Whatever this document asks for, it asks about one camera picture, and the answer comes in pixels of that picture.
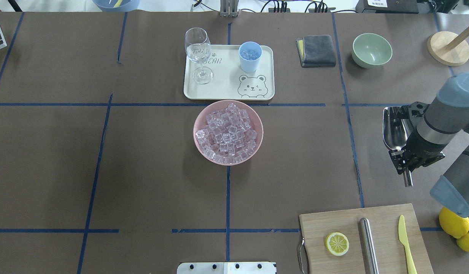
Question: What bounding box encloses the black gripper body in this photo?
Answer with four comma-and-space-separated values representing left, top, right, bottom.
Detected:
398, 102, 445, 172

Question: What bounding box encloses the metal ice scoop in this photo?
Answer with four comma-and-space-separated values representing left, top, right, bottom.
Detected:
382, 107, 413, 187

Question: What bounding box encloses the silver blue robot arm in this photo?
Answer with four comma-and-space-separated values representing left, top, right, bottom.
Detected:
382, 73, 469, 218

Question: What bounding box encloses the pink bowl of ice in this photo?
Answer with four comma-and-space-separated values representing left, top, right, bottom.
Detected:
193, 100, 264, 166

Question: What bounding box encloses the blue plastic cup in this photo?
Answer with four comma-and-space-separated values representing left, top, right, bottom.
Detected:
239, 41, 262, 73

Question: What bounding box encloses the wooden cutting board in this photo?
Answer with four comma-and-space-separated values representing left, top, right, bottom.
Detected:
299, 204, 434, 274

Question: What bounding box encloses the yellow plastic knife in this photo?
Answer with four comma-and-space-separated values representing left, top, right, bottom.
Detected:
397, 215, 417, 274

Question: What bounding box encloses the steel muddler black cap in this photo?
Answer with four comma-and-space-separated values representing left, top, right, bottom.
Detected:
358, 217, 379, 274

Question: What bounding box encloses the wooden stand round base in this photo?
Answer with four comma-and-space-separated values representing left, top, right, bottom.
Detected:
427, 26, 469, 67

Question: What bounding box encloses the green bowl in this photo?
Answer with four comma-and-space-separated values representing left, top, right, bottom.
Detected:
351, 33, 393, 69

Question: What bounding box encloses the lemon half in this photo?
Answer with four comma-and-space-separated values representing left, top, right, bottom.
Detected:
324, 232, 350, 256

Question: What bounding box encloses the grey folded cloth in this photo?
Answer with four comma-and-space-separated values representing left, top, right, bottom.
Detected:
296, 35, 336, 68

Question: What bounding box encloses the cream bear serving tray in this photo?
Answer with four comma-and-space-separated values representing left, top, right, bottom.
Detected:
183, 45, 275, 100

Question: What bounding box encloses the clear wine glass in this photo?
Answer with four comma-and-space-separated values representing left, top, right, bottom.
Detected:
184, 27, 213, 84

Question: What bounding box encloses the blue bowl with fork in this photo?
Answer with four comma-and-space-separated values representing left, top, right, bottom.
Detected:
93, 0, 140, 12

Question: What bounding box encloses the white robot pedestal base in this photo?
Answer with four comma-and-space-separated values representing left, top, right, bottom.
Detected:
176, 261, 277, 274

